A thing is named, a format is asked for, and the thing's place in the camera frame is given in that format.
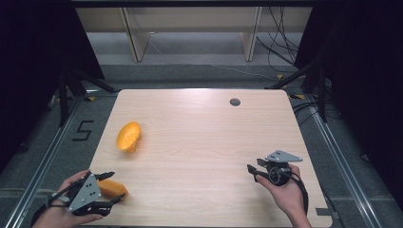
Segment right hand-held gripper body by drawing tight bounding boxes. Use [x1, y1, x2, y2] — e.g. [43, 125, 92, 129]
[264, 149, 304, 187]

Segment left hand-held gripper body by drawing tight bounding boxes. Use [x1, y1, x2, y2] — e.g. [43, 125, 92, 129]
[67, 173, 112, 218]

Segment person's right hand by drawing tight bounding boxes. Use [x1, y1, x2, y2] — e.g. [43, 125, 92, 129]
[255, 164, 309, 220]

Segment person's left hand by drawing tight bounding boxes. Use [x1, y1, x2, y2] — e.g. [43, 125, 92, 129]
[31, 169, 106, 228]

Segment yellow-orange perforated plastic bowl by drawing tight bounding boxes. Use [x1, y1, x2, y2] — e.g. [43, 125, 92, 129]
[115, 121, 143, 153]

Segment black metal tripod stand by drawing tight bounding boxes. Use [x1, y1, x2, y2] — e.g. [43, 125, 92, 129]
[56, 66, 119, 128]
[265, 58, 331, 124]

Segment dark curtain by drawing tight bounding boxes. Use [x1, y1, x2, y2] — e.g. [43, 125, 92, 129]
[294, 0, 403, 203]
[0, 0, 106, 174]

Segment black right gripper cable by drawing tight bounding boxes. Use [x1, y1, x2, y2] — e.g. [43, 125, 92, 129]
[283, 169, 310, 215]

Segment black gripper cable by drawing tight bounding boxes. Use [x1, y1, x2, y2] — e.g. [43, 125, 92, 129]
[30, 186, 77, 227]
[283, 169, 310, 215]

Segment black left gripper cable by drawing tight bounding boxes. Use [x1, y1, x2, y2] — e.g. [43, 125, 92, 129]
[30, 186, 77, 227]

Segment aluminium floor rail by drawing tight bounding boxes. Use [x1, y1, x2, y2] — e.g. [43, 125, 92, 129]
[2, 94, 85, 228]
[302, 94, 386, 228]

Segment black floor cables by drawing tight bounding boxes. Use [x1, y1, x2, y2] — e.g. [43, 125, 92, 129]
[292, 100, 319, 127]

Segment thin white floor cable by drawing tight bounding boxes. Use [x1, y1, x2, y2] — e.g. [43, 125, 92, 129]
[147, 30, 278, 81]

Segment bundle of black hanging cables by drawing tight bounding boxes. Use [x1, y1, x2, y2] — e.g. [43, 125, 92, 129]
[256, 6, 301, 74]

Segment beige wooden desk frame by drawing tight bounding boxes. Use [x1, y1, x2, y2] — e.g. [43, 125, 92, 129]
[75, 6, 314, 64]

